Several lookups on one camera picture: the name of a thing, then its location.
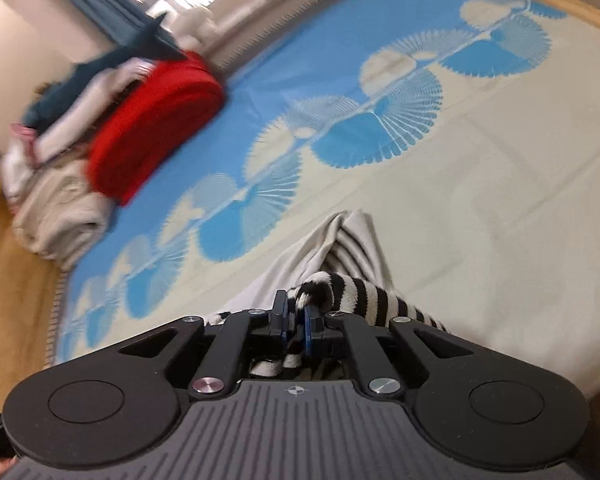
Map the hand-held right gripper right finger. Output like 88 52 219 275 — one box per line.
304 305 481 401

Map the red folded blanket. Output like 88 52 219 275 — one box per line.
87 50 226 207

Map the white folded cloth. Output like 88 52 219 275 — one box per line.
1 139 37 202

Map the blue shark plush toy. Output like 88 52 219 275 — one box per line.
22 10 187 132

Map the blue and cream bed mat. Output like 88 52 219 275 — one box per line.
45 0 600 401

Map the cream folded quilt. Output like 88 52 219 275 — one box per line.
12 159 112 272

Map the white plush toy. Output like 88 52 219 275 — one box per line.
174 6 219 47

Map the white folded blanket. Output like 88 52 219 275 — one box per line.
34 59 153 162

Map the pink folded cloth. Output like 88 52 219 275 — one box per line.
7 122 37 147

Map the striped hooded top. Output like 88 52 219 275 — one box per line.
202 209 452 382

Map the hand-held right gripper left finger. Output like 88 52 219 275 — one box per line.
116 290 287 401

